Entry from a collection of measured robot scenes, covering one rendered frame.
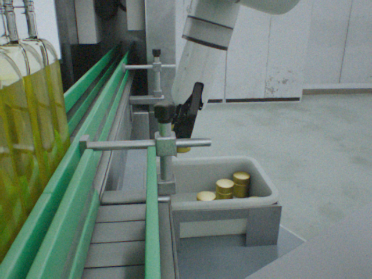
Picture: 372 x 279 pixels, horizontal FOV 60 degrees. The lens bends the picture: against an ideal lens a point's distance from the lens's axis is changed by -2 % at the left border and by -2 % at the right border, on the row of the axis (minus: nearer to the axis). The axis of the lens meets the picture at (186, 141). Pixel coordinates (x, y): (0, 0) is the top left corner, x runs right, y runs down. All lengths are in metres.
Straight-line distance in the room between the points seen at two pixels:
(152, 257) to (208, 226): 0.32
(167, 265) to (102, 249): 0.08
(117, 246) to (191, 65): 0.27
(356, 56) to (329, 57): 0.41
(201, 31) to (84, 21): 0.92
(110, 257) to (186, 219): 0.19
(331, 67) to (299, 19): 1.12
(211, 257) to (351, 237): 0.21
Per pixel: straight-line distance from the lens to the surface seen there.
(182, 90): 0.49
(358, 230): 0.56
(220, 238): 0.56
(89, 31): 1.38
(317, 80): 5.12
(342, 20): 5.15
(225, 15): 0.50
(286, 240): 0.61
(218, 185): 0.62
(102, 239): 0.39
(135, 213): 0.43
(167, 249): 0.37
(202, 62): 0.49
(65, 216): 0.28
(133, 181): 0.77
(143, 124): 1.31
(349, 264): 0.49
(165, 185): 0.44
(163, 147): 0.42
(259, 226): 0.56
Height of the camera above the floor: 1.12
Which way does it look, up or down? 22 degrees down
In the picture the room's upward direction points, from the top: straight up
